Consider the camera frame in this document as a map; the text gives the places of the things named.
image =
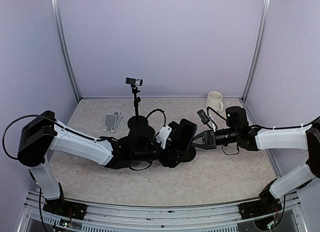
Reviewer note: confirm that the right aluminium corner post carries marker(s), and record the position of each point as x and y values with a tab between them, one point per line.
257	50

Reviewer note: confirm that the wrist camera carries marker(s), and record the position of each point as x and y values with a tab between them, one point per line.
168	135
206	120

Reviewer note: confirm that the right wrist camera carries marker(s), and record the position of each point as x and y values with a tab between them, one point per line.
206	120

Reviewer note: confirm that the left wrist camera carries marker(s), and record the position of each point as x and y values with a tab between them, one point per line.
168	135

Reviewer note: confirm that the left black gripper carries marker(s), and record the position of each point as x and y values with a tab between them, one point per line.
172	162

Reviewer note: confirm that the left aluminium corner post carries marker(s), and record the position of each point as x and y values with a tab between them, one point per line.
64	49

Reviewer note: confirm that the aluminium corner post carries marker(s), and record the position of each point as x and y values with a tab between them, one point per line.
257	50
64	49

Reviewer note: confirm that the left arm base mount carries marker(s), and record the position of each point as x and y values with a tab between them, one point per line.
68	209

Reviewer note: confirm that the blue phone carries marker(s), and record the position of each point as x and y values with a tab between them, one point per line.
186	132

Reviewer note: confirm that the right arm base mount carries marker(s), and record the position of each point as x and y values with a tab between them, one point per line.
260	207

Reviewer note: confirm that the short black phone stand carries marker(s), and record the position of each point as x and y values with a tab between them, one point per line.
189	155

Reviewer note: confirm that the white folding phone stand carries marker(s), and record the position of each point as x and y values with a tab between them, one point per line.
111	122

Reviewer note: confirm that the aluminium front rail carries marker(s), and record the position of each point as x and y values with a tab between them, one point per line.
102	217

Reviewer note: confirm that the cream ceramic mug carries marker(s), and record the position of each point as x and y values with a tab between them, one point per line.
215	101

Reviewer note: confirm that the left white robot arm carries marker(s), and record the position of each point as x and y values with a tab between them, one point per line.
44	133

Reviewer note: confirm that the tall black phone stand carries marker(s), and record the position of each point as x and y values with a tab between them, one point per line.
136	109

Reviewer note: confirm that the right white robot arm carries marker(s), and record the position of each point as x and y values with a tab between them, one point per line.
256	137

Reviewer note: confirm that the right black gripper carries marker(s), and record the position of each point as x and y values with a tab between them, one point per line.
212	145

